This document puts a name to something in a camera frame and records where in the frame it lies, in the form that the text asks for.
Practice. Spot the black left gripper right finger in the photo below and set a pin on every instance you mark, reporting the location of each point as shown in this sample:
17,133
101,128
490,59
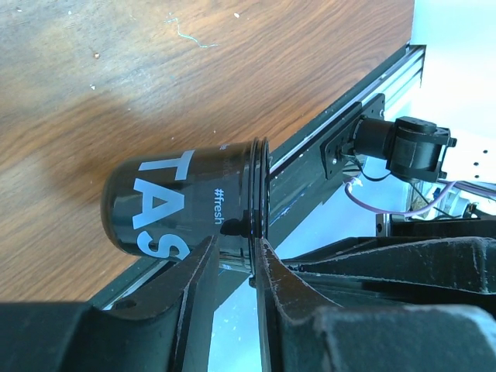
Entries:
378,304

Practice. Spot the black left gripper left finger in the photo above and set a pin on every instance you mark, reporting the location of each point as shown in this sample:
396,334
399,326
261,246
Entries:
165,325

